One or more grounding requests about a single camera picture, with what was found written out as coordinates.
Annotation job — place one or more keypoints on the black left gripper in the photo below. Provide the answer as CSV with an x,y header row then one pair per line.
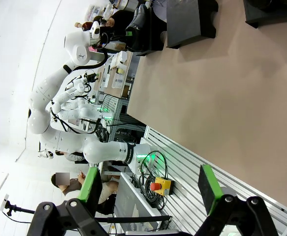
x,y
115,39

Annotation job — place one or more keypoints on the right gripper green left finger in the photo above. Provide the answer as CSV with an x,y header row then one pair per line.
x,y
89,186

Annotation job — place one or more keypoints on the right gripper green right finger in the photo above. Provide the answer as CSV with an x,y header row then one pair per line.
x,y
208,189

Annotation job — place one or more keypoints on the black leather buckle shoe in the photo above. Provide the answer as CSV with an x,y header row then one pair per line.
x,y
137,22

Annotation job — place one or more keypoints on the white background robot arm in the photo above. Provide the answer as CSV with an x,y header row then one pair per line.
x,y
81,110
69,96

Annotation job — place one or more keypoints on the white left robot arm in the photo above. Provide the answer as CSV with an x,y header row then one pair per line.
x,y
44,93

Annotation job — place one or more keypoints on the seated person in beige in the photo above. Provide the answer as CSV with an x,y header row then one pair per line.
x,y
72,186

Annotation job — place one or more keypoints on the black shoe stand with slot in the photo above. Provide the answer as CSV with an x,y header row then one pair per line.
x,y
182,19

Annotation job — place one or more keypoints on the yellow emergency stop box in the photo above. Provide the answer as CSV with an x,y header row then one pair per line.
x,y
166,184

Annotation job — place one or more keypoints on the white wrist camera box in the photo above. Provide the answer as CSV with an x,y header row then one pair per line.
x,y
95,30

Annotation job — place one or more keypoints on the silver aluminium frame base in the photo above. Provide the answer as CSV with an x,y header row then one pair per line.
x,y
182,159

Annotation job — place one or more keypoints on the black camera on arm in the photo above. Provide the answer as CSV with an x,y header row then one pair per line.
x,y
12,207

